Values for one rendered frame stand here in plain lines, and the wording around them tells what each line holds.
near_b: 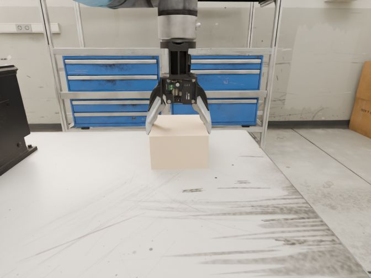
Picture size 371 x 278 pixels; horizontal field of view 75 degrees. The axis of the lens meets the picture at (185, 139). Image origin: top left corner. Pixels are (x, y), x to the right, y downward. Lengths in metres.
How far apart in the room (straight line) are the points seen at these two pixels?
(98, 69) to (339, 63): 2.59
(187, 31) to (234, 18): 2.40
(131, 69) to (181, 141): 1.51
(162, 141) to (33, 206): 0.24
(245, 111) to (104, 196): 1.74
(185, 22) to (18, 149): 0.45
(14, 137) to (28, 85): 2.62
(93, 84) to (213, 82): 0.94
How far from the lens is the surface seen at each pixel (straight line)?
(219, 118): 2.04
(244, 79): 2.02
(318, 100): 3.32
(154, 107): 0.54
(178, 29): 0.48
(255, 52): 2.00
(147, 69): 1.95
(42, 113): 3.27
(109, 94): 1.99
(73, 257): 0.36
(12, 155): 0.65
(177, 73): 0.49
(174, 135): 0.49
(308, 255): 0.37
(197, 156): 0.50
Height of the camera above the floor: 0.94
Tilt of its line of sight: 21 degrees down
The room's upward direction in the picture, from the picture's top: straight up
